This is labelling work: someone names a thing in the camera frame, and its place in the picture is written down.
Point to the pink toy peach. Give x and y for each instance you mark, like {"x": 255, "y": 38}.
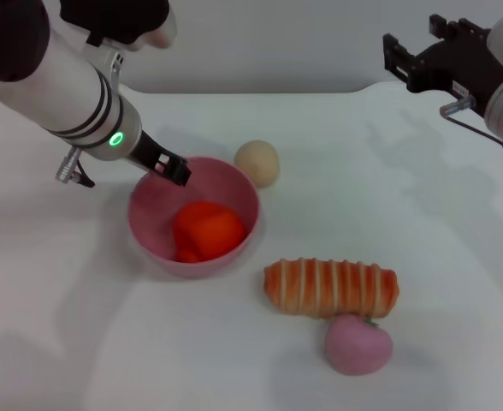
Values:
{"x": 358, "y": 347}

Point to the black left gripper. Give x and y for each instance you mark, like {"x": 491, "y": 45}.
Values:
{"x": 146, "y": 154}

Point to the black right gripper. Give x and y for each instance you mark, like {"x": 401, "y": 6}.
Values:
{"x": 452, "y": 64}

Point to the orange toy fruit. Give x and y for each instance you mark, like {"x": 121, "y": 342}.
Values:
{"x": 208, "y": 231}

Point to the orange striped toy bread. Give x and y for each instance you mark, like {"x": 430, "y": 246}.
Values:
{"x": 333, "y": 289}

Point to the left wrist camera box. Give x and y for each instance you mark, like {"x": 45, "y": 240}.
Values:
{"x": 123, "y": 19}

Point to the beige toy ball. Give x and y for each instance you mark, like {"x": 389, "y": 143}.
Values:
{"x": 260, "y": 162}

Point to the pink plastic bowl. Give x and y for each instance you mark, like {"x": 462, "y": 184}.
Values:
{"x": 157, "y": 218}

